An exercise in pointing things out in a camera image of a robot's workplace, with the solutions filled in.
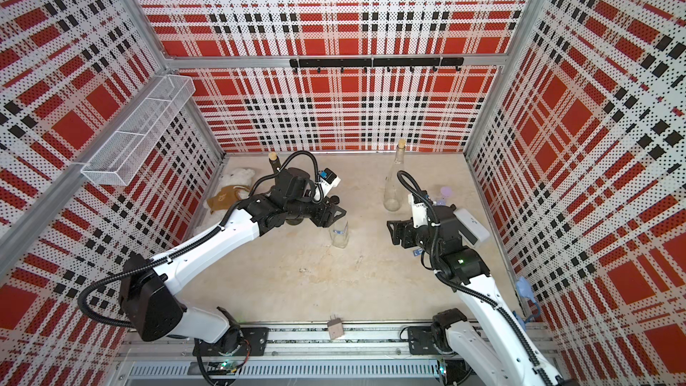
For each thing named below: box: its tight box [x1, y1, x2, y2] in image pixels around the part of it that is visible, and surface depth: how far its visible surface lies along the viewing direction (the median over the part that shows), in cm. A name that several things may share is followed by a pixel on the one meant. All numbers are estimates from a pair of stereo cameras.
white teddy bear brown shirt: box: [203, 167, 256, 217], surface depth 102 cm
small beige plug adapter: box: [326, 314, 344, 341], surface depth 76 cm
